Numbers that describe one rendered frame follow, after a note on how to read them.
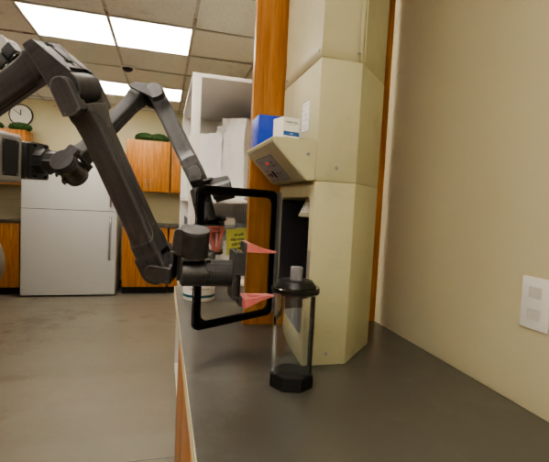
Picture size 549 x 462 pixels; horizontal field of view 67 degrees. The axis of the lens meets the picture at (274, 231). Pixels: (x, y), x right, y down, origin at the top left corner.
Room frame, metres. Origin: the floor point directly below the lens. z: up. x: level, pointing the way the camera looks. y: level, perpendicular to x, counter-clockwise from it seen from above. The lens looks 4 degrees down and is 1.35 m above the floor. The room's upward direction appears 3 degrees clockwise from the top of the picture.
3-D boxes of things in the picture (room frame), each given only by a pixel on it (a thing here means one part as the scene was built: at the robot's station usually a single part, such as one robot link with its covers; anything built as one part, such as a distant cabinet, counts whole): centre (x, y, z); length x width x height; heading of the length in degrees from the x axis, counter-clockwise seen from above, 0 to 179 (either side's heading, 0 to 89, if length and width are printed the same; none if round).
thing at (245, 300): (0.90, 0.04, 1.16); 0.09 x 0.07 x 0.07; 105
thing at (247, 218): (1.21, 0.10, 1.19); 0.30 x 0.01 x 0.40; 136
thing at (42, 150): (1.38, 0.77, 1.45); 0.09 x 0.08 x 0.12; 172
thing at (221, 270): (0.88, 0.11, 1.19); 0.07 x 0.07 x 0.10; 15
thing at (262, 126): (1.24, 0.02, 1.56); 0.10 x 0.10 x 0.09; 15
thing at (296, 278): (0.92, -0.06, 1.18); 0.09 x 0.09 x 0.07
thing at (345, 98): (1.21, -0.17, 1.33); 0.32 x 0.25 x 0.77; 15
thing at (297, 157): (1.16, 0.00, 1.46); 0.32 x 0.11 x 0.10; 15
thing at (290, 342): (0.92, -0.05, 1.06); 0.11 x 0.11 x 0.21
